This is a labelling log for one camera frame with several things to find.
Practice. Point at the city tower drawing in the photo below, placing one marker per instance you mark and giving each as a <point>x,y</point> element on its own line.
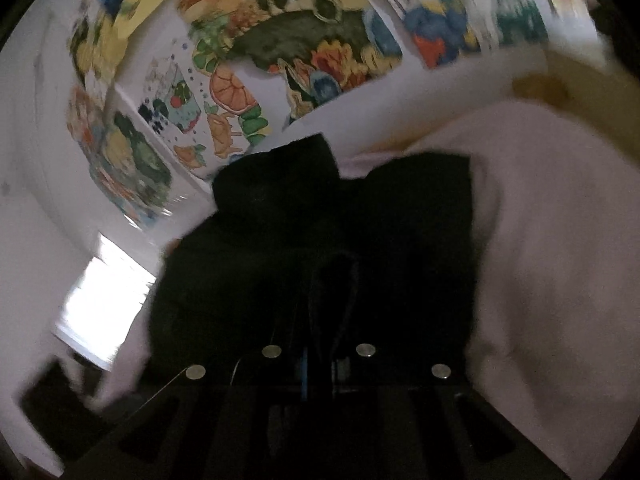
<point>450,10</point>

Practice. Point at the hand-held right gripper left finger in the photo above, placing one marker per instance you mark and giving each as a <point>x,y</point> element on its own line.
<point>303,376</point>

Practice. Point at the blond figure drawing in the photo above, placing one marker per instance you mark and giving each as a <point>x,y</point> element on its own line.
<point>135,157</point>

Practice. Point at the dark flat object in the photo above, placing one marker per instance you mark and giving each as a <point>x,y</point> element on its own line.
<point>60,405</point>

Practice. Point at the fruit drink drawing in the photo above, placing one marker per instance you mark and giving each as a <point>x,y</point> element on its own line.
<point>200,105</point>

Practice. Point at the bright window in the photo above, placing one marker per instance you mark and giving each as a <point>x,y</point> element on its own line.
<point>100,305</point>

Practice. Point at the black garment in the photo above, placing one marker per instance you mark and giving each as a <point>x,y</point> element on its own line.
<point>280,240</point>

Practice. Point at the swimming figure drawing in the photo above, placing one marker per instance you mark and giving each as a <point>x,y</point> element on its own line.
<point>125,195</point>

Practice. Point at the wooden bed frame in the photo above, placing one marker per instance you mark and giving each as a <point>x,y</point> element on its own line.
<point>545,90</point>

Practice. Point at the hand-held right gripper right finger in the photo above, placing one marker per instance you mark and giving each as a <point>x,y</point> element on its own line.
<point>336,375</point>

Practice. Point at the pink bed sheet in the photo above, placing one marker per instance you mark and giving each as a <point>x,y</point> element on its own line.
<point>540,260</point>

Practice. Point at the fish sea drawing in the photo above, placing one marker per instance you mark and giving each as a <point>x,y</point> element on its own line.
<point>140,10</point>

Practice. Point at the pineapple drawing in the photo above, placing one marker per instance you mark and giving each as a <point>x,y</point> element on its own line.
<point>92,50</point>

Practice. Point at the landscape field drawing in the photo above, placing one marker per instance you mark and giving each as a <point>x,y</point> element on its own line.
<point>300,45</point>

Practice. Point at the orange-haired girl drawing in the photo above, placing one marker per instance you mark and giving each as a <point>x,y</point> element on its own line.
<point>82,115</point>

